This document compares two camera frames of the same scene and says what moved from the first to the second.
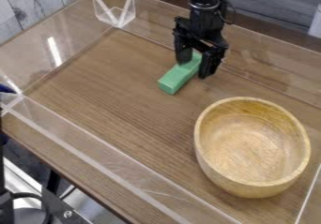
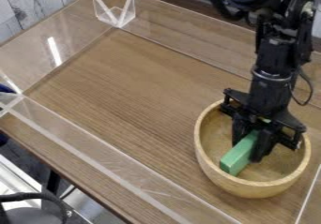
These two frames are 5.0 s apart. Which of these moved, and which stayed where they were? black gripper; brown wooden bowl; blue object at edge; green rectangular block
Moved: green rectangular block; black gripper
Stayed: blue object at edge; brown wooden bowl
